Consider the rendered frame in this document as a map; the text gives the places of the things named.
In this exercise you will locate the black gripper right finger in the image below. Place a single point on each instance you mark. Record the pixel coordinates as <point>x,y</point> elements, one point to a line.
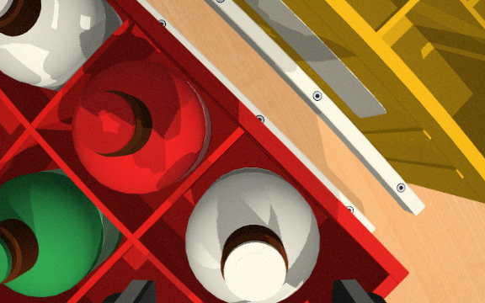
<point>350,291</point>

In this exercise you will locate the red crate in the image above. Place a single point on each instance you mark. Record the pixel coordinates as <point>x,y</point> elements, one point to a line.
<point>340,257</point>

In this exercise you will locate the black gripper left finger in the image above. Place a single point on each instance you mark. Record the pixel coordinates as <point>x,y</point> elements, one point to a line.
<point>138,291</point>

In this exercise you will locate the white bottle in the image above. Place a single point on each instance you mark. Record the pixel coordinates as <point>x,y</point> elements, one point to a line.
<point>44,42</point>

